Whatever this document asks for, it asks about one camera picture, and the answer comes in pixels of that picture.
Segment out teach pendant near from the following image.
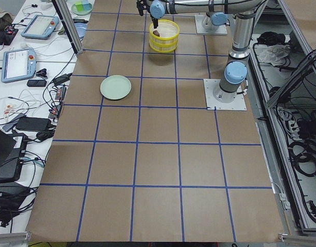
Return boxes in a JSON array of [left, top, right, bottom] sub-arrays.
[[1, 49, 37, 83]]

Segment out yellow-rimmed bamboo steamer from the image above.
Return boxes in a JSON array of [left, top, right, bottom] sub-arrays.
[[149, 39, 178, 53], [149, 19, 180, 41]]

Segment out teach pendant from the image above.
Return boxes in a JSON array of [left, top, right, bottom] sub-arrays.
[[1, 49, 37, 83], [21, 15, 60, 40]]

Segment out black power adapter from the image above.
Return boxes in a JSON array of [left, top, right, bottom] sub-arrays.
[[15, 117, 51, 132]]

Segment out green bowl with blocks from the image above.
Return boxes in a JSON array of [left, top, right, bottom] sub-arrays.
[[71, 1, 93, 16]]

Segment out light green plate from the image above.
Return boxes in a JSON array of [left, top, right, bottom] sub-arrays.
[[100, 75, 132, 100]]

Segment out white crumpled cloth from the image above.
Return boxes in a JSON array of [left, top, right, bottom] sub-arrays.
[[258, 44, 290, 66]]

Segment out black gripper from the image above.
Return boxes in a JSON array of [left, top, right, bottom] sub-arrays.
[[151, 16, 159, 29]]

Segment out black laptop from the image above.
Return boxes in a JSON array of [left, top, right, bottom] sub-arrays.
[[0, 130, 28, 183]]

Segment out brown steamed bun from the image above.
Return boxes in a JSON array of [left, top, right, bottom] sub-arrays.
[[152, 30, 160, 37]]

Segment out blue plate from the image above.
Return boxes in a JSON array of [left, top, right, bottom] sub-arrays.
[[74, 23, 87, 40]]

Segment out aluminium frame post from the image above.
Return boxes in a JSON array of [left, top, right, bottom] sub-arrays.
[[52, 0, 83, 56]]

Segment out black smartphone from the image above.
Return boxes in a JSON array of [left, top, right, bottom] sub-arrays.
[[27, 79, 47, 87]]

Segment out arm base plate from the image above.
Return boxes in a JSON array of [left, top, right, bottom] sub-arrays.
[[195, 12, 228, 36], [203, 79, 247, 111]]

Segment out teach pendant far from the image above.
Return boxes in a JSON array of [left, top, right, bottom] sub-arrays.
[[21, 15, 60, 40]]

